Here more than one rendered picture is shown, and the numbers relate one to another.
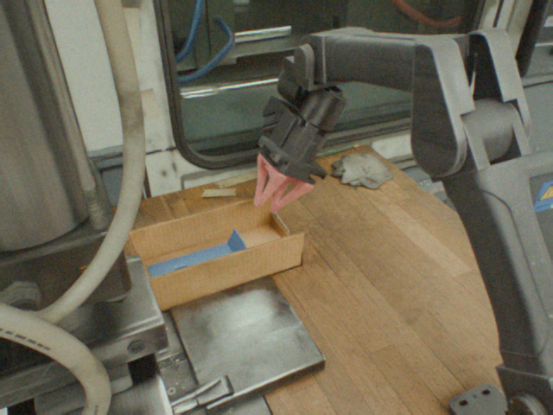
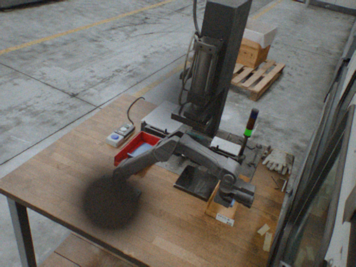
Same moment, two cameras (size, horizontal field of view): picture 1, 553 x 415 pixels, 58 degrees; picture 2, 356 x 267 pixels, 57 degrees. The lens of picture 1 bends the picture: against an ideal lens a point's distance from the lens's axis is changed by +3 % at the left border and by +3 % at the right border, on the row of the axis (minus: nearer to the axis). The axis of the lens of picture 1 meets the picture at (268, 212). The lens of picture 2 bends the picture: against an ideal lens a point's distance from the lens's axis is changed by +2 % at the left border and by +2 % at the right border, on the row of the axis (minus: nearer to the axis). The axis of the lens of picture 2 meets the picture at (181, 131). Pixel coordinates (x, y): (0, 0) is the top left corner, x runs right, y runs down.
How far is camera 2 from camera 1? 1.50 m
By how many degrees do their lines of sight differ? 96
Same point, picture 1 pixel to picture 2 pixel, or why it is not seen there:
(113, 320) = (190, 109)
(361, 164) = not seen: outside the picture
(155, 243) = not seen: hidden behind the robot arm
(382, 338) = (165, 201)
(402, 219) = (190, 258)
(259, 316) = (197, 185)
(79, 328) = (192, 107)
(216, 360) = (195, 172)
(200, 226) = not seen: hidden behind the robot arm
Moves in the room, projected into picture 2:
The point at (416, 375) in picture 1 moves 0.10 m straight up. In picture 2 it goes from (151, 196) to (153, 179)
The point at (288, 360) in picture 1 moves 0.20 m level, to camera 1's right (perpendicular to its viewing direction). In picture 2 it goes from (181, 179) to (145, 196)
